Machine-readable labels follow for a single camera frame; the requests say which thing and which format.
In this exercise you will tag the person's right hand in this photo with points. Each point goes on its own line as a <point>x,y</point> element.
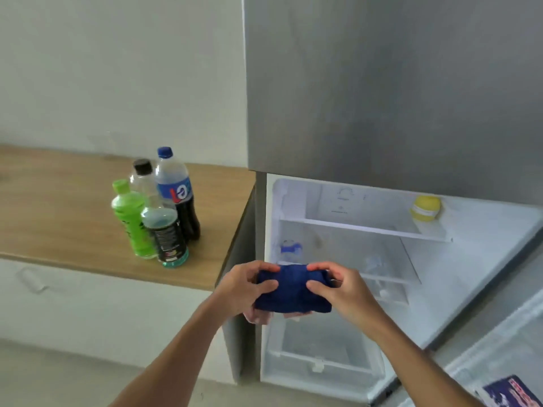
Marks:
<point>350,296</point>

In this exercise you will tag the person's left hand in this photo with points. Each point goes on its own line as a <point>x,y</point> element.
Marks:
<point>235,292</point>

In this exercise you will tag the person's left thumb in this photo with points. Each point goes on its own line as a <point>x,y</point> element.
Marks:
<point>266,286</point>

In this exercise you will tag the person's right thumb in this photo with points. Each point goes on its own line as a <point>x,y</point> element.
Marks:
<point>319,288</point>

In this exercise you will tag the dark blue cloth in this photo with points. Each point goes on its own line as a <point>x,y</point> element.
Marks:
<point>292,290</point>

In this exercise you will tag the person's right forearm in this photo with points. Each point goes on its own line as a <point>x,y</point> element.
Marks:
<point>420,368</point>

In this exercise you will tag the person's left forearm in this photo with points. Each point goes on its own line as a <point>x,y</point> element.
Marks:
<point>174,360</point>

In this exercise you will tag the blue-capped clear water bottle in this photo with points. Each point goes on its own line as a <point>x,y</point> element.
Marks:
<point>290,250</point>

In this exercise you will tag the clear crisper drawer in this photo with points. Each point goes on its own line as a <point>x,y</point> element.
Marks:
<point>322,347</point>

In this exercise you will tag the glass refrigerator shelf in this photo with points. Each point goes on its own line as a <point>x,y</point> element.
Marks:
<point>365,228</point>
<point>381,267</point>

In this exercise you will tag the black-capped bottle with dark label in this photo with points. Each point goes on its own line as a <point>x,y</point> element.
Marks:
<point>167,237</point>

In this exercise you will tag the blue-capped cola bottle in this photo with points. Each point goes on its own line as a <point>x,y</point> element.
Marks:
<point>180,194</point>

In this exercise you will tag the yellow-lidded jar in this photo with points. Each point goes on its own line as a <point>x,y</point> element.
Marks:
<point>426,209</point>

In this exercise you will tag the green drink bottle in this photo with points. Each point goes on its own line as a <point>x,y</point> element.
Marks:
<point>133,220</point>

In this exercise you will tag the grey refrigerator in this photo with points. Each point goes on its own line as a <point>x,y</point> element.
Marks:
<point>381,88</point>

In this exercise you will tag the wooden-topped white cabinet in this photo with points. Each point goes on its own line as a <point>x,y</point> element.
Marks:
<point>63,216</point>

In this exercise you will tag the blue and red booklet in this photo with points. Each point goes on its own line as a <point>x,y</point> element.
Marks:
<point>511,394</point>

